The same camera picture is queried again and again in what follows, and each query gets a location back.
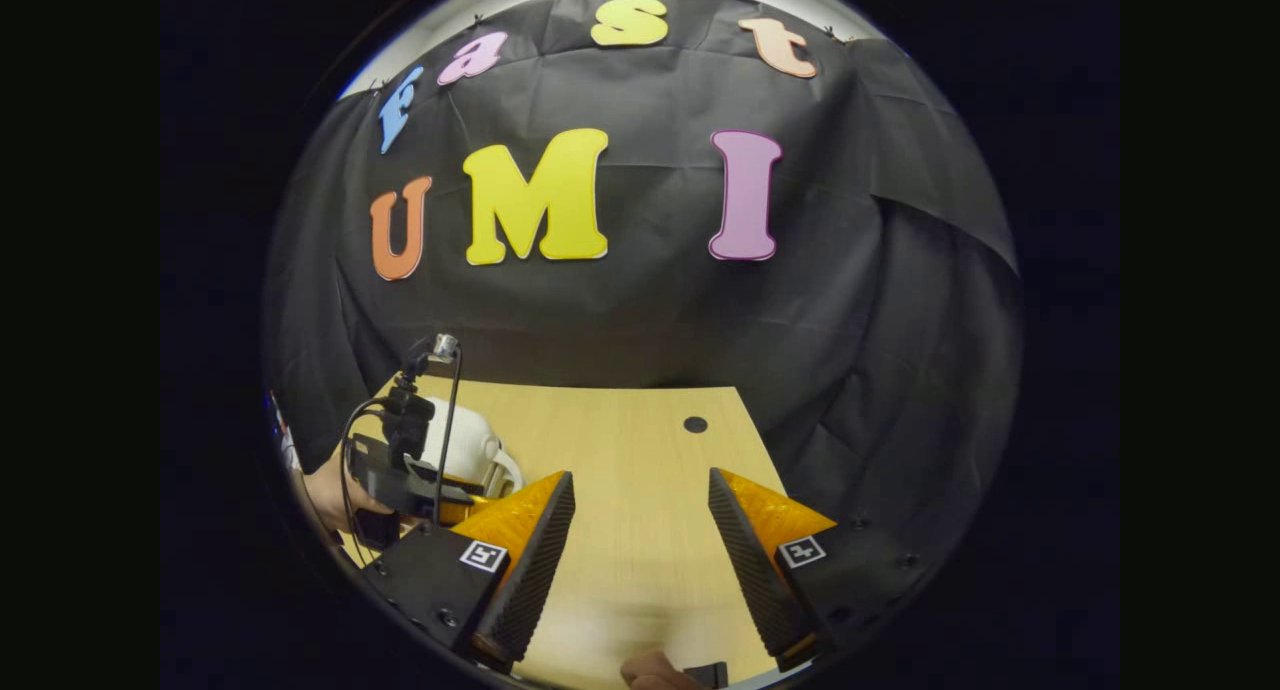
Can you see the black backdrop cloth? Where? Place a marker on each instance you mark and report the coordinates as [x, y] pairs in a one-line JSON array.
[[650, 310]]

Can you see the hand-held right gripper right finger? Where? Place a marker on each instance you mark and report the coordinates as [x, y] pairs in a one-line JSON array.
[[750, 570]]

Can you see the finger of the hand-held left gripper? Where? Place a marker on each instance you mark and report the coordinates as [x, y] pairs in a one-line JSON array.
[[462, 510]]

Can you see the small white suitcase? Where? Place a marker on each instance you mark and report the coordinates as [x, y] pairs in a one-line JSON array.
[[470, 450]]

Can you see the black desk grommet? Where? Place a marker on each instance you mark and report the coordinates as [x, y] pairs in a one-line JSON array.
[[695, 424]]

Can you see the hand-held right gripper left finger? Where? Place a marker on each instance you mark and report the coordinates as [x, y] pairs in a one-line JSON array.
[[530, 570]]

